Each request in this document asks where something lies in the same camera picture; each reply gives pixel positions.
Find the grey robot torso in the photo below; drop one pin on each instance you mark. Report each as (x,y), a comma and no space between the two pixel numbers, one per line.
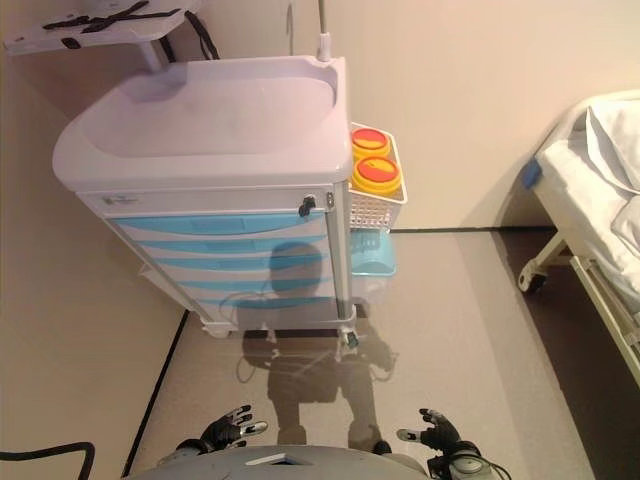
(300,465)

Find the cart caster wheel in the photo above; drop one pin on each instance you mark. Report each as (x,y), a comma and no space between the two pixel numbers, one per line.
(350,340)

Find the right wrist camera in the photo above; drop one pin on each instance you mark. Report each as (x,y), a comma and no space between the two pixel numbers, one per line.
(437,467)

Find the bed caster wheel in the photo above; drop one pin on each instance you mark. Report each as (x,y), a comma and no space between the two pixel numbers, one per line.
(534,286)

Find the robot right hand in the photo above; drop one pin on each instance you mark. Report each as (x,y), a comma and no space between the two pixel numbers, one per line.
(440,435)

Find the white hospital bed frame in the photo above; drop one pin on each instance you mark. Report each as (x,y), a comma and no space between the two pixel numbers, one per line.
(590,280)

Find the white mattress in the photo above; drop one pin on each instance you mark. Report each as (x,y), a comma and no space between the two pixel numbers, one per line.
(575,175)

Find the white medical cart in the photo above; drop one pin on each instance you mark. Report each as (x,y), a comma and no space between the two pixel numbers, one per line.
(200,125)

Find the white blanket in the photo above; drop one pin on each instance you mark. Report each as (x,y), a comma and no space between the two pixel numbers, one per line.
(615,145)

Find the white lattice basket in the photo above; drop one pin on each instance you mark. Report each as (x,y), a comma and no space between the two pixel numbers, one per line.
(372,210)

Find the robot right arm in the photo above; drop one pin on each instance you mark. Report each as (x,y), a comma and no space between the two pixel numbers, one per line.
(470,465)

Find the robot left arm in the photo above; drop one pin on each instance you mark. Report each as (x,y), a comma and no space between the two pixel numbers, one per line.
(185,450)

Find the black cart lock key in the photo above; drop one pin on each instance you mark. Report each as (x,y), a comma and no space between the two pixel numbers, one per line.
(306,204)

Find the grey IV pole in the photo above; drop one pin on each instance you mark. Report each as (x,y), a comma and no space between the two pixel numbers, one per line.
(325,40)

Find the blue bed corner bumper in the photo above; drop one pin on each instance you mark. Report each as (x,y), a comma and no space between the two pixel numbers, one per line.
(531,172)

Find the yellow sharps container red lid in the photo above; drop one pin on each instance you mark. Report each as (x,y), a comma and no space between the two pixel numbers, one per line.
(370,141)
(377,172)

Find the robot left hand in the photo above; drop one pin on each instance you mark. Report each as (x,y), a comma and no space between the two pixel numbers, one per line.
(225,432)

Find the light blue bin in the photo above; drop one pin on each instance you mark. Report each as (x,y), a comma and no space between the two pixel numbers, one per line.
(372,260)

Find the white overbed table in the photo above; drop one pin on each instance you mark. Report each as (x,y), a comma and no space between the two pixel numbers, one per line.
(125,35)

